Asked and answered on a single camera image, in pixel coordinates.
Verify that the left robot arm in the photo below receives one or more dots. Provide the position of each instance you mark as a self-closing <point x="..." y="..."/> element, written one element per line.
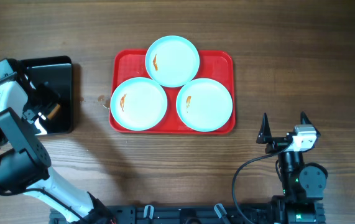
<point x="25" y="165"/>

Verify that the orange green sponge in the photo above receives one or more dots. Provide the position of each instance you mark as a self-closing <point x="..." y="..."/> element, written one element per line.
<point x="53" y="112"/>

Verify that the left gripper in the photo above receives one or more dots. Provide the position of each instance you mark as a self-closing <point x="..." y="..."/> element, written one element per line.
<point x="48" y="96"/>

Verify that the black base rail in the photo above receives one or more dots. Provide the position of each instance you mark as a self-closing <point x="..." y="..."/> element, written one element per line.
<point x="255" y="213"/>

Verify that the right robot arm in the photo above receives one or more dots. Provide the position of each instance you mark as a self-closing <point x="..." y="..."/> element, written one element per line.
<point x="303" y="184"/>

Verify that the red plastic tray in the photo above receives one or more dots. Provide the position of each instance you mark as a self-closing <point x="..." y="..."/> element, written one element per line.
<point x="214" y="64"/>

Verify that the light blue plate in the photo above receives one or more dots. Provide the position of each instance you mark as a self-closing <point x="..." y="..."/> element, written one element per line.
<point x="204" y="105"/>
<point x="172" y="61"/>
<point x="138" y="104"/>

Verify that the black water tray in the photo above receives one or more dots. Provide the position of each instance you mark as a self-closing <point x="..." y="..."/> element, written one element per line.
<point x="56" y="73"/>

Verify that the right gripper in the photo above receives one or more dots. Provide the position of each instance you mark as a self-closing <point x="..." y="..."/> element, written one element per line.
<point x="265" y="137"/>

